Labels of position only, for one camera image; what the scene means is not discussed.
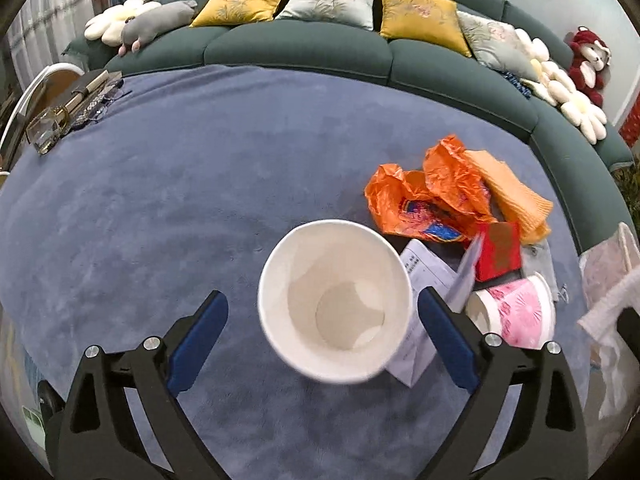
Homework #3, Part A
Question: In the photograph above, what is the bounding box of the red wall decoration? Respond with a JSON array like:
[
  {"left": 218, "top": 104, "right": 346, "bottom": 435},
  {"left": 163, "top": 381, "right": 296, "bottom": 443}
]
[{"left": 619, "top": 109, "right": 640, "bottom": 148}]

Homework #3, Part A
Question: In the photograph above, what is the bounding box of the pink patterned paper cup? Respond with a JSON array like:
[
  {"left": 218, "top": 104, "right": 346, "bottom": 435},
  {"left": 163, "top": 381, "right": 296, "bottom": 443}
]
[{"left": 465, "top": 274, "right": 557, "bottom": 351}]

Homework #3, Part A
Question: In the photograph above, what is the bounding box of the clear plastic wrapper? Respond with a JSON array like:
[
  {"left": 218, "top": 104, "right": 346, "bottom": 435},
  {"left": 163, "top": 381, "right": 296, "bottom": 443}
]
[{"left": 520, "top": 240, "right": 568, "bottom": 303}]

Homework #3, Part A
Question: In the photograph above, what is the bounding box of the grey plush mouse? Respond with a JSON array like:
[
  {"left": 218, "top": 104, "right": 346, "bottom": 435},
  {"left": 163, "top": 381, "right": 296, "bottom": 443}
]
[{"left": 118, "top": 0, "right": 199, "bottom": 56}]

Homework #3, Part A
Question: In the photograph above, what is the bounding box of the grey embroidered pillow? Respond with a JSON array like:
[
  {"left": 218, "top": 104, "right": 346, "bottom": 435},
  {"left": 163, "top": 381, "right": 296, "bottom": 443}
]
[
  {"left": 456, "top": 10, "right": 541, "bottom": 83},
  {"left": 275, "top": 0, "right": 381, "bottom": 31}
]

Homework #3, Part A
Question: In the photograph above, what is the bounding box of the green curved sofa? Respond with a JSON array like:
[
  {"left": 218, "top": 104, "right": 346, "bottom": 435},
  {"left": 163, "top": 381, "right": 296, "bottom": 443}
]
[{"left": 62, "top": 0, "right": 636, "bottom": 256}]

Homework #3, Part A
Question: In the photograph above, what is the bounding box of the blue blanket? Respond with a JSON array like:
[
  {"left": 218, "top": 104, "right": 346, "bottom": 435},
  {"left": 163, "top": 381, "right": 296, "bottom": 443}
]
[{"left": 0, "top": 62, "right": 591, "bottom": 480}]

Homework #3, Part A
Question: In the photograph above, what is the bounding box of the orange waffle cloth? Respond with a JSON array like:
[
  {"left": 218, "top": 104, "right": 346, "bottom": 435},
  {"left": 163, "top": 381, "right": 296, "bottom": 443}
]
[{"left": 465, "top": 149, "right": 555, "bottom": 246}]

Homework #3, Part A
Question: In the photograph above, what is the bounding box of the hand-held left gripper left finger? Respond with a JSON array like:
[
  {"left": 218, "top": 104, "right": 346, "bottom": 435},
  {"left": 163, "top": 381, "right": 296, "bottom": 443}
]
[{"left": 45, "top": 290, "right": 230, "bottom": 480}]

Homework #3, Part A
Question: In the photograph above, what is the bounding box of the orange plastic bag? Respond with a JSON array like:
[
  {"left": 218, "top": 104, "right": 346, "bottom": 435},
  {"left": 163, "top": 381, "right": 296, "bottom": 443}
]
[{"left": 364, "top": 135, "right": 501, "bottom": 246}]

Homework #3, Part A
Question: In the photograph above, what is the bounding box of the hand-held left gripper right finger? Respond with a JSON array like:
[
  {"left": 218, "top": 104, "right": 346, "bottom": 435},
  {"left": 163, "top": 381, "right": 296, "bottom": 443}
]
[{"left": 418, "top": 286, "right": 591, "bottom": 480}]

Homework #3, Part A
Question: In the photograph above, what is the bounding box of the green potted plant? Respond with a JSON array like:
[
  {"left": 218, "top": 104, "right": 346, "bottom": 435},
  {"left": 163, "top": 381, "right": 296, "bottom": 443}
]
[{"left": 612, "top": 157, "right": 640, "bottom": 201}]

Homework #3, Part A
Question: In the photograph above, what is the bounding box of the glass ashtray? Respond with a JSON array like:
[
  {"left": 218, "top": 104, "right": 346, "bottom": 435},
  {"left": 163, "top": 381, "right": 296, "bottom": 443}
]
[{"left": 26, "top": 105, "right": 71, "bottom": 155}]

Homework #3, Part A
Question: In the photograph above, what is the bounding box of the white chair frame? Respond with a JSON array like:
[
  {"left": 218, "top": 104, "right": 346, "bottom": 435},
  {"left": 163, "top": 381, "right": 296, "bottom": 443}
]
[{"left": 0, "top": 62, "right": 83, "bottom": 171}]

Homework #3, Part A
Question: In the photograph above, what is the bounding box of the white printed paper sheet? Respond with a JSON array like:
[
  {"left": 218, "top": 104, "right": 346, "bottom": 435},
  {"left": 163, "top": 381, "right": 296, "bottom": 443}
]
[{"left": 385, "top": 234, "right": 485, "bottom": 390}]

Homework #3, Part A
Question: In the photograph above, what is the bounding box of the blue beaded item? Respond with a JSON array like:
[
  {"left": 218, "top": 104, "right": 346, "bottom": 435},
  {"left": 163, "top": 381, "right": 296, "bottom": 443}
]
[{"left": 502, "top": 71, "right": 533, "bottom": 102}]

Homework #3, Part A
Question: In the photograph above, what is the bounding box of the white curtain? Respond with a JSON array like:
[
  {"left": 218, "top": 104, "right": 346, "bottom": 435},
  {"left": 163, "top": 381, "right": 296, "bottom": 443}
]
[{"left": 0, "top": 0, "right": 118, "bottom": 91}]

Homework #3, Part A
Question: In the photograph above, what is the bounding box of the white flower cushion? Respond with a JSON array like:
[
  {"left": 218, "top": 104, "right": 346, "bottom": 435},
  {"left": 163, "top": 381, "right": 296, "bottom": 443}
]
[
  {"left": 515, "top": 28, "right": 556, "bottom": 81},
  {"left": 84, "top": 0, "right": 163, "bottom": 43},
  {"left": 535, "top": 62, "right": 608, "bottom": 146}
]

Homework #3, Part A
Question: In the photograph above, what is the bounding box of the white paper cup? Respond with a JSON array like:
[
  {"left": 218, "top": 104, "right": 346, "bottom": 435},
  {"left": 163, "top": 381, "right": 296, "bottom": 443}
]
[{"left": 257, "top": 219, "right": 415, "bottom": 386}]

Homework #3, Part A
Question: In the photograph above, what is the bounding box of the yellow embroidered pillow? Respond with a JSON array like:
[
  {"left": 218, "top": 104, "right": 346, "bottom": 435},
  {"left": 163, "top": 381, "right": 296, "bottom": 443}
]
[
  {"left": 379, "top": 0, "right": 473, "bottom": 58},
  {"left": 190, "top": 0, "right": 296, "bottom": 28}
]

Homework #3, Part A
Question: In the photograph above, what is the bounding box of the red teddy bear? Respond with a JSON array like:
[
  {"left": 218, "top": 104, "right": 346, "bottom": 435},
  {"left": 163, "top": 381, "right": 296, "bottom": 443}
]
[{"left": 566, "top": 26, "right": 612, "bottom": 108}]

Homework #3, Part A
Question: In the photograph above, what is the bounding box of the white plastic bin liner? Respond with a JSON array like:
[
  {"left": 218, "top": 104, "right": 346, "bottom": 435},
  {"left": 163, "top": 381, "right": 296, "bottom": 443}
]
[{"left": 577, "top": 222, "right": 640, "bottom": 421}]

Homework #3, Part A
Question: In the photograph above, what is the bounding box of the red paper packet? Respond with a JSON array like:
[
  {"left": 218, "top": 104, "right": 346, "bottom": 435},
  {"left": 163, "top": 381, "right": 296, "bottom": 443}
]
[{"left": 472, "top": 221, "right": 523, "bottom": 282}]

